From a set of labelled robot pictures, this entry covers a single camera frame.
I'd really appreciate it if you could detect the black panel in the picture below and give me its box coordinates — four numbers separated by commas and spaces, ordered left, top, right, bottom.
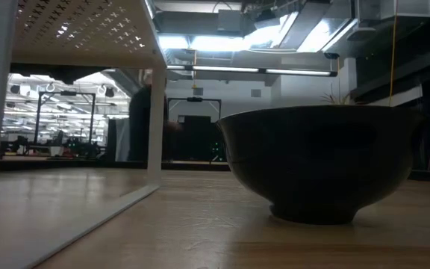
162, 114, 225, 162

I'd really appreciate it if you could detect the long ceiling light bar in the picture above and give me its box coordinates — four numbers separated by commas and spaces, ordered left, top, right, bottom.
166, 64, 338, 78

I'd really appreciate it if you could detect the grey cover sheet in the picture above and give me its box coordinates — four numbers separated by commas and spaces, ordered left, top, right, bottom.
113, 118, 131, 162

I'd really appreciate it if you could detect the black bowl with floral inside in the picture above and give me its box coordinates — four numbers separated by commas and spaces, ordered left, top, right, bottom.
216, 105, 425, 226

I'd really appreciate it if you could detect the white perforated metal shelf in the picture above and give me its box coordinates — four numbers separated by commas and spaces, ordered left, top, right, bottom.
0, 0, 168, 269

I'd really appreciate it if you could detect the white beam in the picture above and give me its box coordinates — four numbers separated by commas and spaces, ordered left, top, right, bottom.
364, 84, 423, 108

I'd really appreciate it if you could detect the black gantry frame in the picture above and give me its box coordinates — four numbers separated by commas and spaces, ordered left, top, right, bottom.
166, 96, 222, 123
34, 90, 97, 146

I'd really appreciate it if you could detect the silver ceiling duct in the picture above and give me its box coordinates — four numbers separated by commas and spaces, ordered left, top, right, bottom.
151, 0, 430, 68

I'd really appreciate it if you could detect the yellow hanging cable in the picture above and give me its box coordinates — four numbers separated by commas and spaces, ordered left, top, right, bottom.
388, 0, 398, 107

